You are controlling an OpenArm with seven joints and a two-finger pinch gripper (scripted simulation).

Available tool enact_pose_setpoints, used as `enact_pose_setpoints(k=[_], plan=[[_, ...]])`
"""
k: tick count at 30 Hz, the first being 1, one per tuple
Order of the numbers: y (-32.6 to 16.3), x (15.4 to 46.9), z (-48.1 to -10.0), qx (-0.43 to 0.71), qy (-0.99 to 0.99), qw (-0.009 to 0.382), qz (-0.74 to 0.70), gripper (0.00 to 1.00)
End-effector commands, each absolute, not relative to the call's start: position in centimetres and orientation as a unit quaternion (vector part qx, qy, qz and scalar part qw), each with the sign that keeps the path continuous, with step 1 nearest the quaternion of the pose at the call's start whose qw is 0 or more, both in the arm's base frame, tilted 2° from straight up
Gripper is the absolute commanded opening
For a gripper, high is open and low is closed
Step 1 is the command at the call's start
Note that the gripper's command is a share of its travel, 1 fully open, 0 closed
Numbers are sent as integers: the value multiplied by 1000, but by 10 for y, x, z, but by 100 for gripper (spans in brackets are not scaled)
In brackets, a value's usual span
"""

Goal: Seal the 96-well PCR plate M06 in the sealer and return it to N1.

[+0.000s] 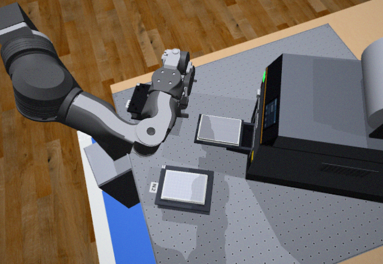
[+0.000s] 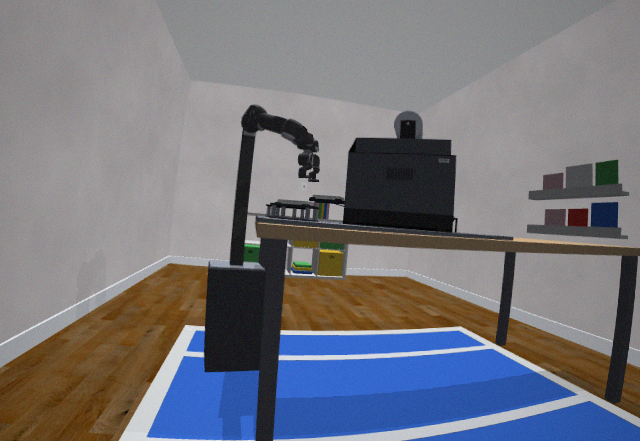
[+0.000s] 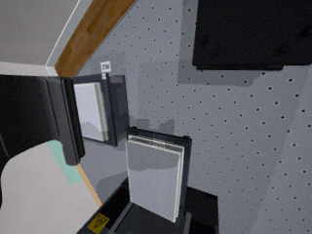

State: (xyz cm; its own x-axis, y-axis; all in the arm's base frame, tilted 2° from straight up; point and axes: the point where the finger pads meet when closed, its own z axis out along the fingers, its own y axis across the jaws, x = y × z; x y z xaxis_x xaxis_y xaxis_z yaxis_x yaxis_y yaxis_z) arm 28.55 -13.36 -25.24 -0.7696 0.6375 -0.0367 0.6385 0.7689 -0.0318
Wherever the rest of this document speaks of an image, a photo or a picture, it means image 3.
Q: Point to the white rectangular plate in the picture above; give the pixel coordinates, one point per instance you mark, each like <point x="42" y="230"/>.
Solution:
<point x="91" y="111"/>

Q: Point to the white label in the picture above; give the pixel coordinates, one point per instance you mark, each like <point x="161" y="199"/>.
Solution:
<point x="105" y="66"/>

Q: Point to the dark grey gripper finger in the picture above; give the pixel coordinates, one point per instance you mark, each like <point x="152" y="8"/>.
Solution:
<point x="37" y="109"/>

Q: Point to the grey perforated base plate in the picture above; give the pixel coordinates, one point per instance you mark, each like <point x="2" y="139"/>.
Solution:
<point x="251" y="130"/>

